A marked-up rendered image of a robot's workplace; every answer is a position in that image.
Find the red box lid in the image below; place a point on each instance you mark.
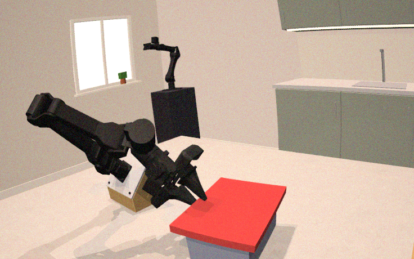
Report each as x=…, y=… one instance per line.
x=235, y=215

